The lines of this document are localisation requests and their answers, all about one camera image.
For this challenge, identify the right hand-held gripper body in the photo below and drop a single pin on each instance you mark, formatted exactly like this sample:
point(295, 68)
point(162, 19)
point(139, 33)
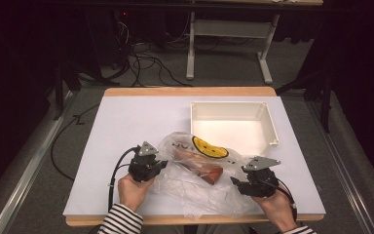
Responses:
point(263, 183)

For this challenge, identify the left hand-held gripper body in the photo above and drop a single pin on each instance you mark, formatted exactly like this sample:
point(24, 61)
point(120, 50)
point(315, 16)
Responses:
point(142, 169)

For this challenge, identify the clear printed plastic bag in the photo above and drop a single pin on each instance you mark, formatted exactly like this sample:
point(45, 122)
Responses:
point(201, 195)

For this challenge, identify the white plastic bin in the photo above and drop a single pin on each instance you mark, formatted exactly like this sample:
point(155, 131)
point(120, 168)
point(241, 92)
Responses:
point(230, 130)

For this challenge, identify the person's left hand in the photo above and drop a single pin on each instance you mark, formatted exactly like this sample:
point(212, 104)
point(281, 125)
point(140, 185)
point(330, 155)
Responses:
point(131, 193)

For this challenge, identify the person's right hand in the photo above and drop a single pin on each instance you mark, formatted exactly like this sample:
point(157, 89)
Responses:
point(279, 208)

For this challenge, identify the white table sheet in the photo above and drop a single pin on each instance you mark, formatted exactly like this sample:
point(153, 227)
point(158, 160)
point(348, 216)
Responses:
point(130, 123)

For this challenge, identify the black metal stand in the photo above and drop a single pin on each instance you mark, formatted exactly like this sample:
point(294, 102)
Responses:
point(326, 97)
point(60, 87)

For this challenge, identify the dark computer tower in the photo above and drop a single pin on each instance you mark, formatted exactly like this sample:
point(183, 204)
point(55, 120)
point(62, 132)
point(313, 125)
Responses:
point(108, 39)

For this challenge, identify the metal floor rail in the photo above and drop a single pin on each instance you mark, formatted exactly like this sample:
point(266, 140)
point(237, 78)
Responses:
point(29, 169)
point(347, 182)

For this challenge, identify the white metal desk frame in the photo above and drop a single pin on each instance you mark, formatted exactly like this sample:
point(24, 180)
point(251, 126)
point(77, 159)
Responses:
point(232, 28)

